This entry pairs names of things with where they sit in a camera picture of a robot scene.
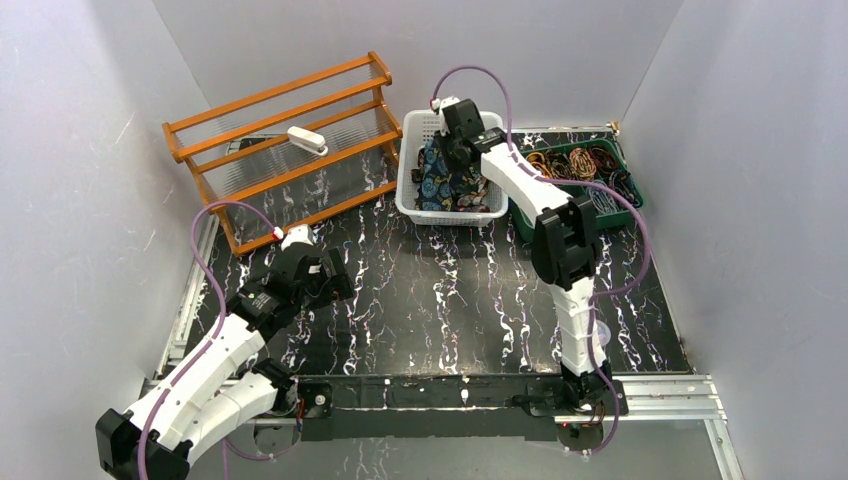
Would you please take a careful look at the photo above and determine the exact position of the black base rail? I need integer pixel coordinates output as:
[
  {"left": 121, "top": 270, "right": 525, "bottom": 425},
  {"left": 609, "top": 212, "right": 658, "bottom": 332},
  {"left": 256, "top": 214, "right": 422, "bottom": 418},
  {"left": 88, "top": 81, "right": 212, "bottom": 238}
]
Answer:
[{"left": 255, "top": 373, "right": 630, "bottom": 454}]

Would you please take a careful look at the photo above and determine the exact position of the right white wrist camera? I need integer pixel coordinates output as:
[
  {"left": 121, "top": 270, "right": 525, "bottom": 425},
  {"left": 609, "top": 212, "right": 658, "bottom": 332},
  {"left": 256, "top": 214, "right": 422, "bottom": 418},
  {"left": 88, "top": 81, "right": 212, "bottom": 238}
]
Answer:
[{"left": 430, "top": 96, "right": 460, "bottom": 115}]

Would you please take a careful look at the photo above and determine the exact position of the rolled orange brown tie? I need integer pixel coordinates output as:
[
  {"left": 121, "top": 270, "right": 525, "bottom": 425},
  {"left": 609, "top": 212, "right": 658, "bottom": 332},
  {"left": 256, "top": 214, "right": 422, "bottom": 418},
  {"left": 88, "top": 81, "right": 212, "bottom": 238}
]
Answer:
[{"left": 569, "top": 148, "right": 597, "bottom": 181}]

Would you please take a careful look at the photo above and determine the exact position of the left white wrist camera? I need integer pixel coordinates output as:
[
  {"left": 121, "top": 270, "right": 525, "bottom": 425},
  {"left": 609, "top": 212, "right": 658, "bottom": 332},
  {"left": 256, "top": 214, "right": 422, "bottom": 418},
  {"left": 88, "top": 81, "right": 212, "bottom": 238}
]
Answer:
[{"left": 271, "top": 224, "right": 315, "bottom": 251}]

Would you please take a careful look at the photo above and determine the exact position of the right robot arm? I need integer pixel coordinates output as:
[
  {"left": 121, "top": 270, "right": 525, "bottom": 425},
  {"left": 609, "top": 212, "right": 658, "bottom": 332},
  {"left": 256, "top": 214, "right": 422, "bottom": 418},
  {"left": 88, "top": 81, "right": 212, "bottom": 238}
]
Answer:
[{"left": 430, "top": 97, "right": 606, "bottom": 411}]

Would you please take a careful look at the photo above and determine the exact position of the purple cable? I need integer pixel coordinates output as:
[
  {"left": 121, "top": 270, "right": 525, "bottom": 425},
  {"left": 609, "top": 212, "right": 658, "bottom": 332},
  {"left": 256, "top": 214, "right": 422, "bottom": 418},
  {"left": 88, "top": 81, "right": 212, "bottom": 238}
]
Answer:
[
  {"left": 431, "top": 64, "right": 654, "bottom": 458},
  {"left": 135, "top": 200, "right": 296, "bottom": 480}
]

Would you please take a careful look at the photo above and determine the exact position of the rolled yellow tie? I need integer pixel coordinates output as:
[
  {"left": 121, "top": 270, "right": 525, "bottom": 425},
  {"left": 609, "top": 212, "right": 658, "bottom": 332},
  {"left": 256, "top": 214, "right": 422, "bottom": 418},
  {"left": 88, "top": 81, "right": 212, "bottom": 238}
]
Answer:
[{"left": 526, "top": 152, "right": 552, "bottom": 178}]

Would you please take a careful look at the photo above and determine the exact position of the rolled dark navy tie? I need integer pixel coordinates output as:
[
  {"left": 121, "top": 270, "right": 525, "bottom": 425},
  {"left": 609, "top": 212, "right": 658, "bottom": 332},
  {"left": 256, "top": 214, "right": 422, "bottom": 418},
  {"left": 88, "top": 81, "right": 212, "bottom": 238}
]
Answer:
[{"left": 608, "top": 169, "right": 643, "bottom": 209}]

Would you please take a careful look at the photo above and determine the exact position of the rolled dark brown tie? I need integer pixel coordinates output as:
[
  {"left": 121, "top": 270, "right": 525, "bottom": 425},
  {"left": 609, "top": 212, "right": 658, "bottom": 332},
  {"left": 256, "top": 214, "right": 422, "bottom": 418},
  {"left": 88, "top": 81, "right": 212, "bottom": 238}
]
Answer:
[{"left": 545, "top": 150, "right": 576, "bottom": 180}]

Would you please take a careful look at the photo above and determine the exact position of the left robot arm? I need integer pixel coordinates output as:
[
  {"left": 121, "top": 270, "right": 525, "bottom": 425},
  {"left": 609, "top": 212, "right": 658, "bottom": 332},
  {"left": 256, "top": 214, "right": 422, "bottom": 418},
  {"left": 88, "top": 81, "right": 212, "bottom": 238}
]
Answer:
[{"left": 95, "top": 241, "right": 354, "bottom": 479}]

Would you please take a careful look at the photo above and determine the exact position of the dark brown patterned tie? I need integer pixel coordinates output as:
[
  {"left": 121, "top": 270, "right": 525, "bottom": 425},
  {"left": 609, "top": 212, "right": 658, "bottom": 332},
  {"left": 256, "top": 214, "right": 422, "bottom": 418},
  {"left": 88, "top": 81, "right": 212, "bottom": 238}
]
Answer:
[{"left": 410, "top": 148, "right": 492, "bottom": 213}]

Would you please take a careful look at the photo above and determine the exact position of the white plastic basket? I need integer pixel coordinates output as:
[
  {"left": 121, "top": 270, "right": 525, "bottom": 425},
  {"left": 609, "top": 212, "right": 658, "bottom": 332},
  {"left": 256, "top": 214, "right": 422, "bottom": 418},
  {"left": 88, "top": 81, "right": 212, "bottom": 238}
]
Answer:
[{"left": 395, "top": 110, "right": 509, "bottom": 227}]

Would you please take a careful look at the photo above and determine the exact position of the white stapler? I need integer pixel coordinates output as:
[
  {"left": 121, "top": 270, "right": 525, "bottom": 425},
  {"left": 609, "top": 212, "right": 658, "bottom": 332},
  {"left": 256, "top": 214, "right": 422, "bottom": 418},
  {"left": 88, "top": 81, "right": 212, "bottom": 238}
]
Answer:
[{"left": 286, "top": 126, "right": 329, "bottom": 157}]

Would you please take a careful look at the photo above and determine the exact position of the green divided tray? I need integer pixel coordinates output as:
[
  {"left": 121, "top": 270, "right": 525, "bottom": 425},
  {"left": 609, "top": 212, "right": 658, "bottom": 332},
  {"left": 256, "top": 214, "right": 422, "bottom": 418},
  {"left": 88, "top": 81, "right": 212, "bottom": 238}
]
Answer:
[{"left": 522, "top": 138, "right": 634, "bottom": 230}]

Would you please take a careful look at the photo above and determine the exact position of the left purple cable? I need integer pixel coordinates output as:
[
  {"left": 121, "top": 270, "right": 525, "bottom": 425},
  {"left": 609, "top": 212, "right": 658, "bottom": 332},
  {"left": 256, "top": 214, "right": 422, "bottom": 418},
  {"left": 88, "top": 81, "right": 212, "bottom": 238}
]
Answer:
[{"left": 135, "top": 200, "right": 296, "bottom": 480}]

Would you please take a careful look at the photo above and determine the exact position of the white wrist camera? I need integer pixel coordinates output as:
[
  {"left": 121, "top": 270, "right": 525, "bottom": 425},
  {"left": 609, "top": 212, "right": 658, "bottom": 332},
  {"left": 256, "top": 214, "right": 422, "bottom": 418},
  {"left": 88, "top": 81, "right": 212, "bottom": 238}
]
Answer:
[
  {"left": 430, "top": 96, "right": 460, "bottom": 115},
  {"left": 271, "top": 224, "right": 315, "bottom": 251}
]

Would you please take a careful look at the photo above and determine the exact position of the rolled dark red tie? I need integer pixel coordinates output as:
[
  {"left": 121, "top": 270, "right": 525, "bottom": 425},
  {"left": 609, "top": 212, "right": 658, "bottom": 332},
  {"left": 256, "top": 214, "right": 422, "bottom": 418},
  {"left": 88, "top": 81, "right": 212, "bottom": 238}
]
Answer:
[{"left": 588, "top": 145, "right": 620, "bottom": 175}]

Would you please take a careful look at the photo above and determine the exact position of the clear round tape roll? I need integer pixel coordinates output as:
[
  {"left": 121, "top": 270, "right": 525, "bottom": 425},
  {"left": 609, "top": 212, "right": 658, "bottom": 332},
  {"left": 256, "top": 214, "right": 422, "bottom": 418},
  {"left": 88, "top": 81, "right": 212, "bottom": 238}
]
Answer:
[{"left": 586, "top": 320, "right": 612, "bottom": 353}]

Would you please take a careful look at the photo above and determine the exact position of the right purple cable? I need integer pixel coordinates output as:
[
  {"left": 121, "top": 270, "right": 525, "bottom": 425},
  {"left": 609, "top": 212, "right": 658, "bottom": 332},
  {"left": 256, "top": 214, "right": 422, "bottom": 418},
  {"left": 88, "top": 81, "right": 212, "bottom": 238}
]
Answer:
[{"left": 431, "top": 64, "right": 654, "bottom": 458}]

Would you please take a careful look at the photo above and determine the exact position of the orange wooden rack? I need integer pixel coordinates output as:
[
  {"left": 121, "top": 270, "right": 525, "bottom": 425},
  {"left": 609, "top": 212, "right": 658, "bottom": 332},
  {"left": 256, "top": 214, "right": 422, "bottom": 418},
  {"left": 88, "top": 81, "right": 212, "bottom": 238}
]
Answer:
[{"left": 162, "top": 51, "right": 403, "bottom": 255}]

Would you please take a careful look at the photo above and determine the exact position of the rolled light blue tie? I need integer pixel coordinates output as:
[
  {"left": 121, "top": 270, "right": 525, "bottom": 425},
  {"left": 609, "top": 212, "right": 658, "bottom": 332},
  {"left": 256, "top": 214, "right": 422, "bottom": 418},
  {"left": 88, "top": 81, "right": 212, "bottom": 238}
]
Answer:
[{"left": 584, "top": 179, "right": 622, "bottom": 215}]

